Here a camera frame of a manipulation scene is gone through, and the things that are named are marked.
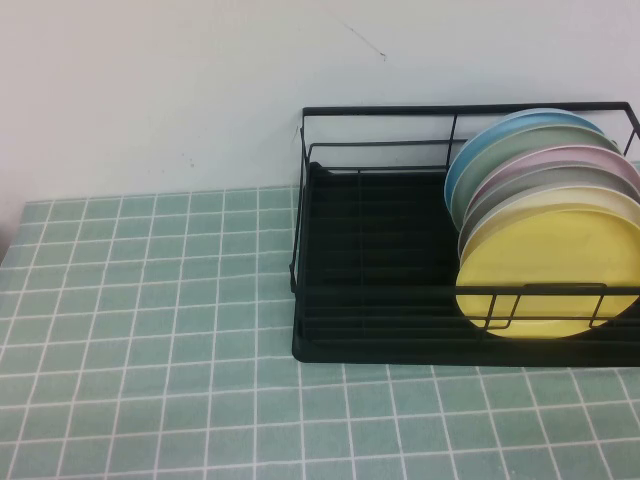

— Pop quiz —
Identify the yellow plate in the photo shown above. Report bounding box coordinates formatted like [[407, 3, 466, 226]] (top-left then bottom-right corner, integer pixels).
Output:
[[454, 202, 640, 342]]

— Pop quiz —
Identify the blue plate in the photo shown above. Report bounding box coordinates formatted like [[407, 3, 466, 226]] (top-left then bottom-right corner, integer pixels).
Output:
[[443, 107, 609, 221]]

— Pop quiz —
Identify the green plate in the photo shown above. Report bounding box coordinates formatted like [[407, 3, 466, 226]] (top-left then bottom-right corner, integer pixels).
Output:
[[449, 124, 625, 234]]

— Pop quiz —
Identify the grey plate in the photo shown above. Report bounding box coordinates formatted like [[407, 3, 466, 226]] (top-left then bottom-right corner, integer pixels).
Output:
[[457, 164, 640, 251]]

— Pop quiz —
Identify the pink plate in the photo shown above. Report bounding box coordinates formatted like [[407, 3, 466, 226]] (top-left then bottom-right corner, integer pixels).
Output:
[[462, 144, 640, 226]]

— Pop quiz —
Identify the white plate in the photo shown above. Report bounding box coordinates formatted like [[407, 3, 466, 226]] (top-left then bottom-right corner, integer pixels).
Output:
[[457, 184, 640, 261]]

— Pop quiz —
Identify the black plastic drip tray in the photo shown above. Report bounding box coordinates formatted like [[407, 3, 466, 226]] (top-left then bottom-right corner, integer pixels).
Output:
[[291, 161, 640, 370]]

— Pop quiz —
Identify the green checkered tablecloth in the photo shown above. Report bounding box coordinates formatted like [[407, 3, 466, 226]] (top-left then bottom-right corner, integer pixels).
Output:
[[0, 159, 640, 480]]

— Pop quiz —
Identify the black wire dish rack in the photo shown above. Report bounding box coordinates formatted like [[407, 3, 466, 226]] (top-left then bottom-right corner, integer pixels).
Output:
[[288, 101, 640, 351]]

